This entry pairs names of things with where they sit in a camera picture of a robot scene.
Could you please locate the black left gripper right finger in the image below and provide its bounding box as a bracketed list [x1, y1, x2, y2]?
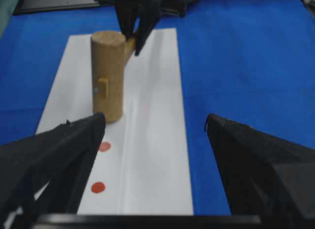
[205, 114, 315, 229]

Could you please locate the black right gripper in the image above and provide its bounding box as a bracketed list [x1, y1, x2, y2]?
[95, 0, 199, 56]

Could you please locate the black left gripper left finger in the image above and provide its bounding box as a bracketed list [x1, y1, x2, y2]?
[0, 113, 106, 224]

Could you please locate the wooden mallet hammer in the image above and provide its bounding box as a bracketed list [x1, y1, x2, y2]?
[91, 31, 136, 123]

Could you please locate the black right arm base stand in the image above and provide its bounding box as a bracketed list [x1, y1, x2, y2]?
[13, 0, 100, 15]

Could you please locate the red dot mark left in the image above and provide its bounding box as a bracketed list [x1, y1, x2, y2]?
[91, 182, 106, 194]

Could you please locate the red dot mark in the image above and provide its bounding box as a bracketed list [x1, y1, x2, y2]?
[91, 182, 106, 194]
[99, 142, 111, 152]

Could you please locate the red dot mark middle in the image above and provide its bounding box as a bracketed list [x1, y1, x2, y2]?
[99, 142, 111, 152]

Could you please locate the large white foam board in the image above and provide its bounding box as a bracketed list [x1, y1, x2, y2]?
[34, 27, 195, 216]

